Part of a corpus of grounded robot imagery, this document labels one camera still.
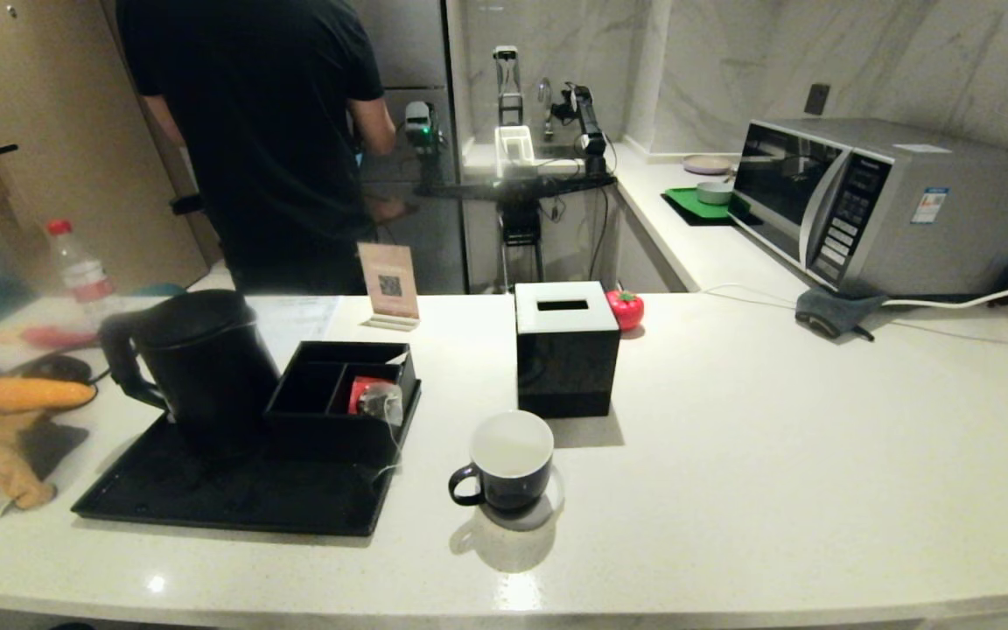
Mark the black electric kettle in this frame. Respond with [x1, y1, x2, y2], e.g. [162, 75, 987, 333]
[100, 290, 283, 457]

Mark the black tissue box white lid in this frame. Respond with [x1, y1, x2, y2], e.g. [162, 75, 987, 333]
[514, 281, 621, 418]

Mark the black stool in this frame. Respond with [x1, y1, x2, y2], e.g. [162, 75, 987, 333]
[500, 201, 546, 290]

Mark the brown QR code sign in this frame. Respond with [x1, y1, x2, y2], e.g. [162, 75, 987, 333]
[357, 242, 421, 332]

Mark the red tomato-shaped timer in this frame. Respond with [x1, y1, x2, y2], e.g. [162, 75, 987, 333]
[606, 288, 646, 332]

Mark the white dish rack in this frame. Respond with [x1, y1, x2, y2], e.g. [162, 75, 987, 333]
[493, 125, 537, 180]

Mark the black mug white inside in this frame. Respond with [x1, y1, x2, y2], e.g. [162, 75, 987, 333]
[448, 410, 555, 514]

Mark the grey device with green light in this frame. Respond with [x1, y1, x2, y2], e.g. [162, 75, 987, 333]
[403, 101, 449, 187]

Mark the green tray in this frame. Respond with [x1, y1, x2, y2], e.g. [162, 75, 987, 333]
[661, 185, 754, 227]

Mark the chrome faucet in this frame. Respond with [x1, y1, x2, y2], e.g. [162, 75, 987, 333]
[536, 77, 556, 141]

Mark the black compartment organizer box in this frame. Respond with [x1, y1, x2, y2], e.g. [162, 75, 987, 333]
[264, 340, 419, 461]

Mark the chrome metal stand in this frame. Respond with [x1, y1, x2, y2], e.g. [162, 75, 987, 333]
[493, 45, 524, 126]

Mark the grey steel refrigerator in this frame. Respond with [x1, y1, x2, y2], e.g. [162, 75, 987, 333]
[351, 0, 470, 294]

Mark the person in black shirt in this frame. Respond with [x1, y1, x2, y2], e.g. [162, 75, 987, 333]
[115, 0, 400, 296]

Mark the grey oven mitt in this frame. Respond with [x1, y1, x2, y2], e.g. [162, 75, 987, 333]
[795, 287, 891, 342]

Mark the black serving tray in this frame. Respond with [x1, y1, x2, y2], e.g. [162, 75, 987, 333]
[72, 378, 423, 537]

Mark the plastic bottle red cap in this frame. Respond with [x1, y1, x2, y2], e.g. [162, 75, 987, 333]
[46, 219, 120, 326]

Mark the silver microwave oven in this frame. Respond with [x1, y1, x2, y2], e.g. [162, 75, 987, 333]
[729, 118, 1008, 298]

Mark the pink flat item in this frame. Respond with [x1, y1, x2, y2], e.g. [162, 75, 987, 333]
[21, 325, 99, 350]

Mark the orange plush piece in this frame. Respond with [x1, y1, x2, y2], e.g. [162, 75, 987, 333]
[0, 377, 98, 414]

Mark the translucent tea bag with string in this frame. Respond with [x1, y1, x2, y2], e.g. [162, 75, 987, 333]
[358, 383, 406, 484]

